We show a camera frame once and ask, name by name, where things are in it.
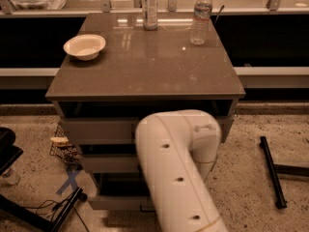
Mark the grey bottom drawer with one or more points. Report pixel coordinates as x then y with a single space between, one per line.
121 192

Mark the grey drawer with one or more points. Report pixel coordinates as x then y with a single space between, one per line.
117 130
121 192
109 163

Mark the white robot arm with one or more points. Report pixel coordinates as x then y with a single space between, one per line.
177 150

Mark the grey drawer cabinet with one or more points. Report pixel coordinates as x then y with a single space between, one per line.
144 72

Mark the grey middle drawer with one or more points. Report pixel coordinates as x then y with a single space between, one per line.
109 163

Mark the grey top drawer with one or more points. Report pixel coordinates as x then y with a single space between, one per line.
117 130

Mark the white paper bowl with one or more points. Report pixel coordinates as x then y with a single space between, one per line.
85 47

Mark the snack packet in basket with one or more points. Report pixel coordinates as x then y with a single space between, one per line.
61 145

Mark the blue tape cross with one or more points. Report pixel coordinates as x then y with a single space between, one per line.
70 182

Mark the clear water bottle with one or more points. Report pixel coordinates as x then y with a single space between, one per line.
200 21

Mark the labelled drink bottle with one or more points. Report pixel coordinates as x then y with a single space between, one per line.
149 13

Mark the black stand base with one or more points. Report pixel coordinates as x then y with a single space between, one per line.
17 204

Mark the black metal bar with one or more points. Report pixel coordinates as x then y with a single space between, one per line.
281 202

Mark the clear plastic cup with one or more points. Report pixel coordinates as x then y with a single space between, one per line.
10 176

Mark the black wire basket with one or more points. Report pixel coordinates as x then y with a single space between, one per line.
65 159

